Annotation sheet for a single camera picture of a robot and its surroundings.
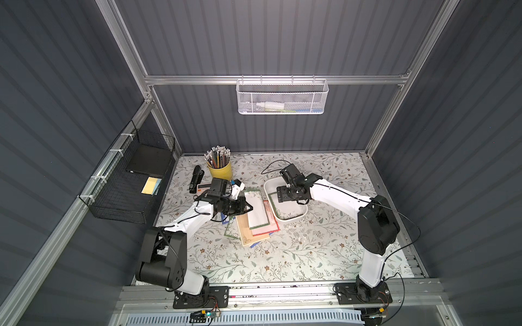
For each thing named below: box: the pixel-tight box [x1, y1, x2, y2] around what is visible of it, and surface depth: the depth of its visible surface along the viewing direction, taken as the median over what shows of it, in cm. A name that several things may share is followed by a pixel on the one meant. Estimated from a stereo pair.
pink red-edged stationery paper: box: [251, 200, 281, 237], surface depth 92 cm
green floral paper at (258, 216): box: [244, 188, 271, 230], surface depth 90 cm
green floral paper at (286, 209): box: [267, 191, 307, 220], surface depth 98 cm
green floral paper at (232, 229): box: [223, 215, 242, 241], surface depth 93 cm
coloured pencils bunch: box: [203, 145, 232, 169], surface depth 99 cm
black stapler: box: [188, 165, 205, 194], surface depth 107 cm
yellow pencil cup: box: [207, 161, 233, 181], surface depth 99 cm
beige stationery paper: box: [235, 213, 270, 247], surface depth 91 cm
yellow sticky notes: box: [141, 176, 163, 195], surface depth 77 cm
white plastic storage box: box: [263, 176, 308, 221], surface depth 98 cm
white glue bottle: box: [255, 101, 285, 112], surface depth 92 cm
